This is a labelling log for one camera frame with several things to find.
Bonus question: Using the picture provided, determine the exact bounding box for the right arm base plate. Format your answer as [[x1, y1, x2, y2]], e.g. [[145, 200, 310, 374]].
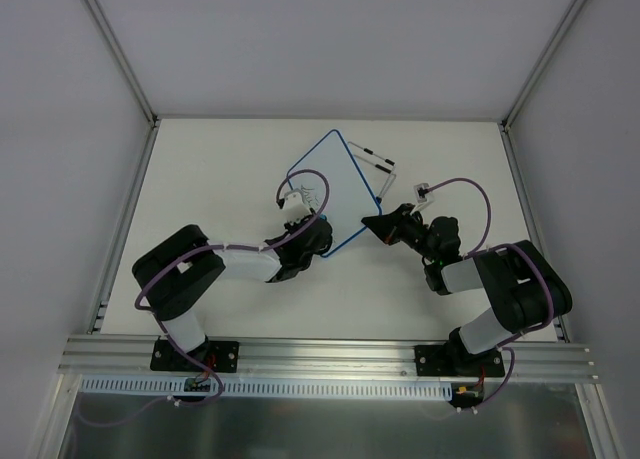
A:
[[413, 344, 505, 378]]

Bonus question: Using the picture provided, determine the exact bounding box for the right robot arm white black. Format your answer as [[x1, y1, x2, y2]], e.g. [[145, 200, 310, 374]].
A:
[[362, 204, 573, 375]]

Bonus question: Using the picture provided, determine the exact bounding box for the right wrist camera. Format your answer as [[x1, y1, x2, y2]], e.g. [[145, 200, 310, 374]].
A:
[[414, 183, 434, 211]]

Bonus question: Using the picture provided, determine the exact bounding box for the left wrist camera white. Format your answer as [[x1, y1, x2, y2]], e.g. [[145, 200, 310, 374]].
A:
[[280, 189, 313, 224]]

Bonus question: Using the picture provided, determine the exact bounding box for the left side table rail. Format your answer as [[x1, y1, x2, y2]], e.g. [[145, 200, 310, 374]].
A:
[[84, 119, 161, 335]]

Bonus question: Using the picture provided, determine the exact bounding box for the right aluminium frame post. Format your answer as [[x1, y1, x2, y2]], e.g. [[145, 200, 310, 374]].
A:
[[501, 0, 589, 132]]

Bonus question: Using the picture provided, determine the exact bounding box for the blue-framed whiteboard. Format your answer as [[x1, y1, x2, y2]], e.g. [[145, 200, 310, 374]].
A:
[[286, 129, 382, 258]]

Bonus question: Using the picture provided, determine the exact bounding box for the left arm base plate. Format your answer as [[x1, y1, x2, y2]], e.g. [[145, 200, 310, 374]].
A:
[[149, 339, 240, 373]]

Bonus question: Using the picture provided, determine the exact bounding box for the aluminium front rail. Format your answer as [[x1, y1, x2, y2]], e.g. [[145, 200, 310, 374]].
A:
[[57, 334, 601, 384]]

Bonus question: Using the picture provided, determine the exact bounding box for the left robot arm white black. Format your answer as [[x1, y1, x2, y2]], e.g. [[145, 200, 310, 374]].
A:
[[132, 216, 333, 370]]

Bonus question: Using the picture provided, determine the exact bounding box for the left aluminium frame post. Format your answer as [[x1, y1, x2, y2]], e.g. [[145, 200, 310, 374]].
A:
[[81, 0, 158, 126]]

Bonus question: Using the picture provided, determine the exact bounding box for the aluminium frame post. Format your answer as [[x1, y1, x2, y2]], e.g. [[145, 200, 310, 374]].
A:
[[501, 0, 589, 132], [81, 0, 158, 126]]

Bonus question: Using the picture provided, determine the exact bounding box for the table rail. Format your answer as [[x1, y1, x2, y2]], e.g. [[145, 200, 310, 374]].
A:
[[498, 123, 574, 342], [84, 119, 161, 335]]

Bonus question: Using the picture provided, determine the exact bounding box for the white slotted cable duct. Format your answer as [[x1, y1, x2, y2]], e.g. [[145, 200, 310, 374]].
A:
[[79, 375, 453, 402]]

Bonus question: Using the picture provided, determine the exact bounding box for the right side table rail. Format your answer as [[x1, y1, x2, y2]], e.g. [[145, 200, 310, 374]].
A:
[[498, 123, 574, 342]]

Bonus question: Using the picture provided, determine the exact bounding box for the wire whiteboard stand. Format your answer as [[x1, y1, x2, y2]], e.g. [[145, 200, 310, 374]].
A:
[[347, 141, 397, 204]]

